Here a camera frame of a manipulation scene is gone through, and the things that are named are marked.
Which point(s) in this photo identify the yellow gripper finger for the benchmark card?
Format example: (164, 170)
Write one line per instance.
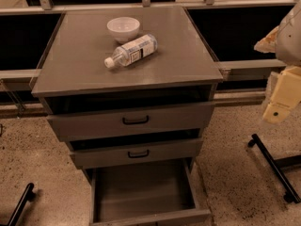
(268, 43)
(286, 95)

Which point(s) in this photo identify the clear plastic water bottle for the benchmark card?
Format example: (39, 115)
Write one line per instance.
(132, 51)

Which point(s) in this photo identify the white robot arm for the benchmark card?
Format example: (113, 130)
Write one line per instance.
(285, 42)

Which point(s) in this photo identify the grey middle drawer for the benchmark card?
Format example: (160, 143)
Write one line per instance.
(136, 153)

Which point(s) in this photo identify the grey drawer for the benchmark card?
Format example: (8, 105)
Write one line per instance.
(131, 121)
(157, 193)
(136, 153)

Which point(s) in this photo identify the grey drawer cabinet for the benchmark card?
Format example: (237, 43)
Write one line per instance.
(74, 78)

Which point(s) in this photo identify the grey bottom drawer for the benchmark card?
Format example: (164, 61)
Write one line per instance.
(157, 193)

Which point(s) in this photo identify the grey top drawer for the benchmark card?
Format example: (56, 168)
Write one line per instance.
(131, 121)

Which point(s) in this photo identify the black right base leg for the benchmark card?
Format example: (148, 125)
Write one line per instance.
(277, 166)

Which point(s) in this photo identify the black base leg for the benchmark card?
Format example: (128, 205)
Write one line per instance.
(27, 196)
(277, 166)

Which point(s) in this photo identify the white bowl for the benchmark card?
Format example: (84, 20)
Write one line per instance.
(123, 29)

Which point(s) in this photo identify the black left base leg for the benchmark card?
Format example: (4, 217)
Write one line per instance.
(27, 196)

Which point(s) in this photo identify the metal railing frame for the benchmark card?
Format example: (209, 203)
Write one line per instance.
(14, 81)

